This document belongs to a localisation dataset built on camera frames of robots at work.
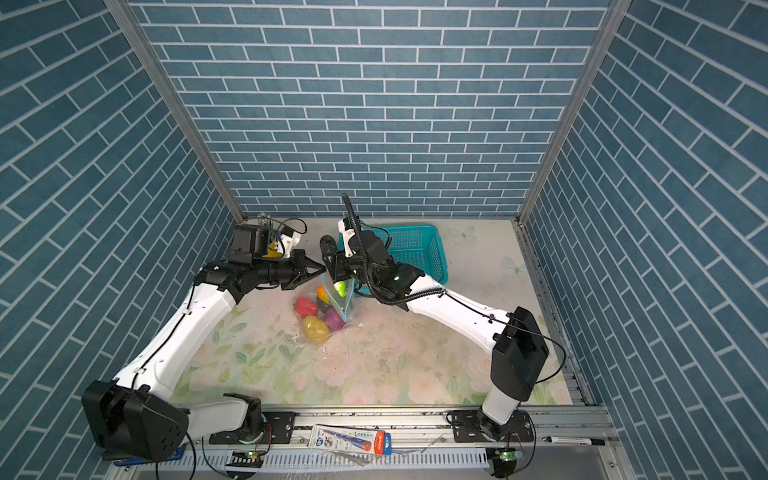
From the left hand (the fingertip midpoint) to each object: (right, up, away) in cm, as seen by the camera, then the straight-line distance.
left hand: (326, 267), depth 74 cm
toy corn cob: (-5, -9, +13) cm, 17 cm away
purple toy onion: (-1, -16, +13) cm, 21 cm away
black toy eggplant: (+1, +5, 0) cm, 5 cm away
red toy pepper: (-11, -13, +17) cm, 24 cm away
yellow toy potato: (-6, -19, +12) cm, 23 cm away
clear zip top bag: (-4, -16, +15) cm, 23 cm away
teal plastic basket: (+25, +6, +36) cm, 45 cm away
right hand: (-1, +4, 0) cm, 4 cm away
